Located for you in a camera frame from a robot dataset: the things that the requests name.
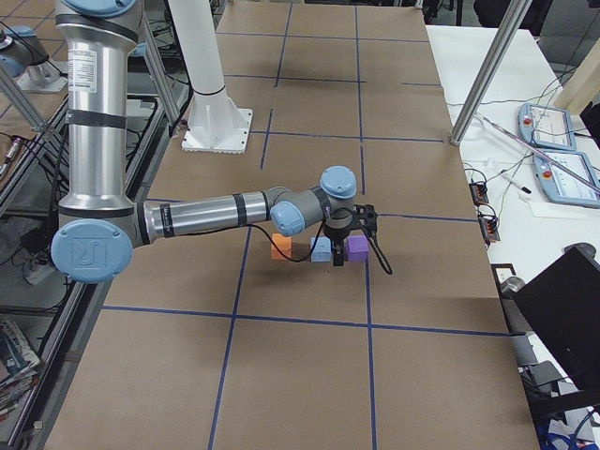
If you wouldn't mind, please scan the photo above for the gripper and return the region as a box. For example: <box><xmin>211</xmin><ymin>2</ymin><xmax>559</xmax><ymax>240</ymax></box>
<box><xmin>324</xmin><ymin>210</ymin><xmax>353</xmax><ymax>266</ymax></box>

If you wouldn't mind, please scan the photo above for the blue foam block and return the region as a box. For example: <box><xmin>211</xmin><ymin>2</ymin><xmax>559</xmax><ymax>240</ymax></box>
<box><xmin>310</xmin><ymin>236</ymin><xmax>332</xmax><ymax>263</ymax></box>

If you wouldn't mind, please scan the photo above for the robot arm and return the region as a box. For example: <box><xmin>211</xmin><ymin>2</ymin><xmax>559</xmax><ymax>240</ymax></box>
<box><xmin>51</xmin><ymin>1</ymin><xmax>359</xmax><ymax>283</ymax></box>

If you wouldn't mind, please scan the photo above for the purple foam block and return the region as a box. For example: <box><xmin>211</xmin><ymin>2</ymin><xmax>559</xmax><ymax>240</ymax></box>
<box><xmin>345</xmin><ymin>235</ymin><xmax>369</xmax><ymax>263</ymax></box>

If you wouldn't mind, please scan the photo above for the orange foam block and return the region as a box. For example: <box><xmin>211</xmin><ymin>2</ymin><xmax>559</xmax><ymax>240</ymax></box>
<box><xmin>270</xmin><ymin>233</ymin><xmax>293</xmax><ymax>261</ymax></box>

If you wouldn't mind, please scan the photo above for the brown paper table cover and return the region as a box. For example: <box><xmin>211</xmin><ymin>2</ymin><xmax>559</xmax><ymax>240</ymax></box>
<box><xmin>46</xmin><ymin>2</ymin><xmax>537</xmax><ymax>449</ymax></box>

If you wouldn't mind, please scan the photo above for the lower teach pendant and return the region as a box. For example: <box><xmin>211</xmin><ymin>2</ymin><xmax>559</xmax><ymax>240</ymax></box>
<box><xmin>533</xmin><ymin>149</ymin><xmax>599</xmax><ymax>209</ymax></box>

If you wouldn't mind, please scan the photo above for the teach pendant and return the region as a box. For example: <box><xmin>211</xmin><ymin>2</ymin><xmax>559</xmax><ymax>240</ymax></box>
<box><xmin>517</xmin><ymin>103</ymin><xmax>577</xmax><ymax>151</ymax></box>
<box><xmin>533</xmin><ymin>149</ymin><xmax>599</xmax><ymax>209</ymax></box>

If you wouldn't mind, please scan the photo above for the black monitor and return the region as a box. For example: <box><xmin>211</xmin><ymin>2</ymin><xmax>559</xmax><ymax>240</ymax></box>
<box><xmin>515</xmin><ymin>247</ymin><xmax>599</xmax><ymax>389</ymax></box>

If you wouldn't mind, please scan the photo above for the upper teach pendant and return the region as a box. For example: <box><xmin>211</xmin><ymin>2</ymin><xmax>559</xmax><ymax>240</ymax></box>
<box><xmin>517</xmin><ymin>103</ymin><xmax>577</xmax><ymax>151</ymax></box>

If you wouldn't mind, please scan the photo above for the stack of books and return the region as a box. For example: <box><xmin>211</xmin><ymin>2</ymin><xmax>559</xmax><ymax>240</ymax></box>
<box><xmin>1</xmin><ymin>317</ymin><xmax>41</xmax><ymax>421</ymax></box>

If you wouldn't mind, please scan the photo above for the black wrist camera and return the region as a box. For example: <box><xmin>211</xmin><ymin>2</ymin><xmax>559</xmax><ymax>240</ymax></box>
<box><xmin>353</xmin><ymin>204</ymin><xmax>378</xmax><ymax>238</ymax></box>

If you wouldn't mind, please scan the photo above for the white camera mast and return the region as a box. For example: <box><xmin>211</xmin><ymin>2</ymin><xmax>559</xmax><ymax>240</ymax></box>
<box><xmin>168</xmin><ymin>0</ymin><xmax>253</xmax><ymax>154</ymax></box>

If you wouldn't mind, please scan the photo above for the aluminium frame post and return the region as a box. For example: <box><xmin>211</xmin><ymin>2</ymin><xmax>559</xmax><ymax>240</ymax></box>
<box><xmin>450</xmin><ymin>0</ymin><xmax>533</xmax><ymax>145</ymax></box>

